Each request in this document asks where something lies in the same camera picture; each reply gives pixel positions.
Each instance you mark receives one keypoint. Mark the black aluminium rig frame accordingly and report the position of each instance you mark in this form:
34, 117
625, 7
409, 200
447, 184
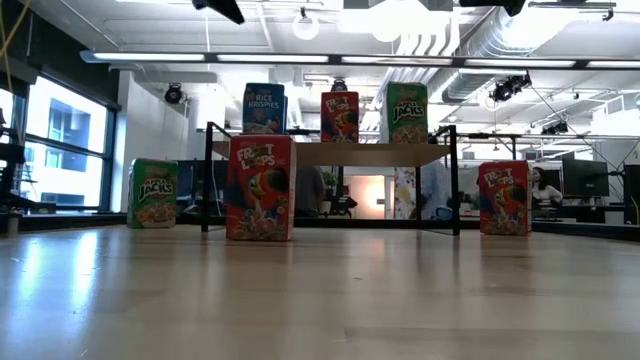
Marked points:
75, 221

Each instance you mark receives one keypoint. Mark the green plant in white pot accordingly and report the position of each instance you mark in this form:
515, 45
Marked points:
327, 206

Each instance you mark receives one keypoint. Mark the black ceiling track lights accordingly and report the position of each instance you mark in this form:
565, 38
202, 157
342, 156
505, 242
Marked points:
510, 87
555, 127

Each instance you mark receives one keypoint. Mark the person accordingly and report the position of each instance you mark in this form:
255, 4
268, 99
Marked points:
310, 192
435, 187
545, 192

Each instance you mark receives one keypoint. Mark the dark background monitor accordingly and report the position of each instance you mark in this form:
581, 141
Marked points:
192, 182

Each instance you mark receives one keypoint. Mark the black desk equipment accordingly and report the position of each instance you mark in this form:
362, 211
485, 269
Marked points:
10, 155

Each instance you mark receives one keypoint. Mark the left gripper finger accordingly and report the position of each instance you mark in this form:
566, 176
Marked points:
222, 7

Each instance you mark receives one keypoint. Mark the black computer monitor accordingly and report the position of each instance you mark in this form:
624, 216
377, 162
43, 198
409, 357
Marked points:
632, 192
585, 177

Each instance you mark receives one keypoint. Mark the round white pendant lamp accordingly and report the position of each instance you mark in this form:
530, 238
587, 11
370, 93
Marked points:
306, 25

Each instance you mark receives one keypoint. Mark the large office window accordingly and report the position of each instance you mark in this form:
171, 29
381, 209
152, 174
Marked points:
65, 150

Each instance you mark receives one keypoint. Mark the long ceiling light strip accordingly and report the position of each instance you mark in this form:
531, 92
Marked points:
272, 58

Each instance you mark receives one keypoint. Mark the blue Rice Krispies cereal box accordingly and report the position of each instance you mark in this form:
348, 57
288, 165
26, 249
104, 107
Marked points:
263, 107

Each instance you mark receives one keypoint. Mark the wooden shelf with black legs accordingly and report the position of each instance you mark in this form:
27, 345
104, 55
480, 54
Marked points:
330, 154

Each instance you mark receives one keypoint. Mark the red Froot Loops cereal box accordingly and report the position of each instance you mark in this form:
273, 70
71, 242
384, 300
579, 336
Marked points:
505, 197
340, 117
260, 187

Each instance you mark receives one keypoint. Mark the black ceiling spotlight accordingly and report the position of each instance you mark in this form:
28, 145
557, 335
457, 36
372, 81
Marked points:
173, 93

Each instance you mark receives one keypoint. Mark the blue rounded object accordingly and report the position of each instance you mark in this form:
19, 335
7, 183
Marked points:
442, 214

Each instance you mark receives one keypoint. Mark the green Apple Jacks cereal box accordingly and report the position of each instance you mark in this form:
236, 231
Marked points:
152, 192
407, 112

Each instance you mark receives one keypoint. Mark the colourful printed banner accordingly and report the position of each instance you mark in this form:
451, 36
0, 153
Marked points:
404, 192

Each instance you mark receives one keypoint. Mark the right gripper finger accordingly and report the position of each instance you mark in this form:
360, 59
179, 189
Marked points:
500, 3

